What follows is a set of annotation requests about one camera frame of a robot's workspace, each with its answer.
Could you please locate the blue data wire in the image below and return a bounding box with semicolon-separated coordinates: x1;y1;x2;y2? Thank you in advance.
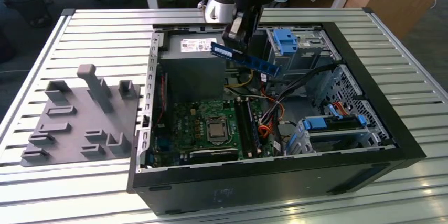
328;104;343;119

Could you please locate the yellow wire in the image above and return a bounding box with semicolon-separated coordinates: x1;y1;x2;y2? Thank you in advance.
225;69;255;89

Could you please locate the green motherboard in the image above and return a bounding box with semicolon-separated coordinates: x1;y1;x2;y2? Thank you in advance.
149;98;277;168

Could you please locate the metal disk bay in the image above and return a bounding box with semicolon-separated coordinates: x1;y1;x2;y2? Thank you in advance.
285;113;396;156

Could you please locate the perforated metal cage wall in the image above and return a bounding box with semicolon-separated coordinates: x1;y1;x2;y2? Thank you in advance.
307;63;391;141

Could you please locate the grey parts rack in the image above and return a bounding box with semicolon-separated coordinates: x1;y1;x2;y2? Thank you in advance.
20;63;144;167

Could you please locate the grey power supply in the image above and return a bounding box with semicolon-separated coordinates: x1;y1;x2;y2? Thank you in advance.
159;34;228;101

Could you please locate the blue RAM stick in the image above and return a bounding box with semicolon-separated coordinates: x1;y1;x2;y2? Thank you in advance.
209;42;283;77

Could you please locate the hard disk in blue carrier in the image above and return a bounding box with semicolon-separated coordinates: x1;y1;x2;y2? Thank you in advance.
300;115;368;132

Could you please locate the blue plastic drive latch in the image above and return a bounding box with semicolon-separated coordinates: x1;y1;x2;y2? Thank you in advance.
273;28;299;55

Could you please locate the red wire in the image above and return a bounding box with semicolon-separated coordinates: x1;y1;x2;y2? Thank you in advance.
156;76;165;125

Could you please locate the metal socket cover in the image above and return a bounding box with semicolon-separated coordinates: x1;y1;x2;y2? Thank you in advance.
204;116;232;146

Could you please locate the orange wire bundle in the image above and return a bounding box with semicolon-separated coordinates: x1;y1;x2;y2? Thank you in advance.
257;125;281;140

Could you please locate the orange data wire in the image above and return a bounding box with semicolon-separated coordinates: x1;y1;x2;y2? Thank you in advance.
333;102;355;116

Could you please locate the multicolour wire bundle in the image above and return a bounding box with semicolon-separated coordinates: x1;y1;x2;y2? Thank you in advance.
241;93;287;128

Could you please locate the thick black cable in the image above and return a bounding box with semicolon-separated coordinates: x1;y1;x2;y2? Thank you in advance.
271;63;333;101

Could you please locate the black graphics card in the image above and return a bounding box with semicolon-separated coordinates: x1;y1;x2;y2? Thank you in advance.
188;146;240;162

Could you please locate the silver CPU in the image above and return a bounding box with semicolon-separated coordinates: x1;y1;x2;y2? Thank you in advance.
207;122;228;140

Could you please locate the metal optical drive cage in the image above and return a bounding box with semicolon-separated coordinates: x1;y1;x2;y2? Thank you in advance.
264;28;343;96

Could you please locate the black PC case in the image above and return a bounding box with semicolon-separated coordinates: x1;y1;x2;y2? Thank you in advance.
125;21;427;216

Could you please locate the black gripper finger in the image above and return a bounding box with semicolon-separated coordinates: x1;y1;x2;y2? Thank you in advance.
221;10;247;49
244;6;263;53

